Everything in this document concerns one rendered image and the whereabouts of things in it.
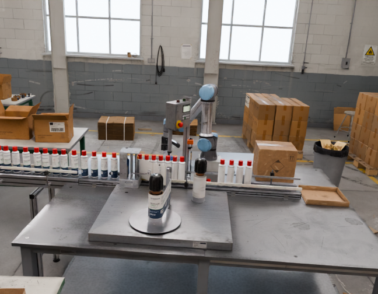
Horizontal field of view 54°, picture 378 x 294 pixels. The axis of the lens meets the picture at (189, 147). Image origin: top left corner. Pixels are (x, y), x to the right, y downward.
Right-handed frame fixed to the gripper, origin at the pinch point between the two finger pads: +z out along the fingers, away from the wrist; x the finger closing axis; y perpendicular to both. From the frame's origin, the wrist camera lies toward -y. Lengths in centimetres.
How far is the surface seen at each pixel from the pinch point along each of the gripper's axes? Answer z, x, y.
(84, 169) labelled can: -5, 44, 62
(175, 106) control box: -56, 47, -4
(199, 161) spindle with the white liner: -27, 79, -21
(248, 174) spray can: -9, 53, -59
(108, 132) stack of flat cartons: 76, -338, 116
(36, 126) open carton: -5, -67, 138
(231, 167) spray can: -14, 52, -46
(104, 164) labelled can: -10, 45, 47
